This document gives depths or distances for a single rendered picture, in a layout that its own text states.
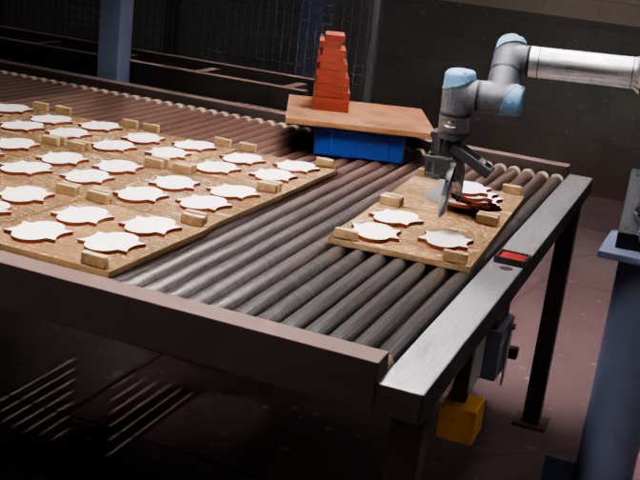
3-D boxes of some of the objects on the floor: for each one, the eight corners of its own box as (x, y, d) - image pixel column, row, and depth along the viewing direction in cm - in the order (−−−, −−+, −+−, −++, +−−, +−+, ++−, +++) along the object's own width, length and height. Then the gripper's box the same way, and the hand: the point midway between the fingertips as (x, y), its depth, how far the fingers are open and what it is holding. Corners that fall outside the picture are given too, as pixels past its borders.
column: (663, 505, 324) (724, 248, 299) (650, 565, 290) (719, 281, 265) (546, 470, 337) (595, 221, 312) (521, 524, 303) (574, 250, 278)
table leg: (550, 420, 375) (592, 198, 350) (544, 432, 364) (588, 205, 339) (517, 411, 379) (558, 191, 354) (510, 424, 368) (552, 198, 343)
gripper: (445, 120, 257) (436, 193, 264) (420, 137, 240) (410, 214, 248) (478, 126, 254) (468, 200, 261) (454, 143, 237) (444, 222, 244)
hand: (450, 210), depth 253 cm, fingers open, 14 cm apart
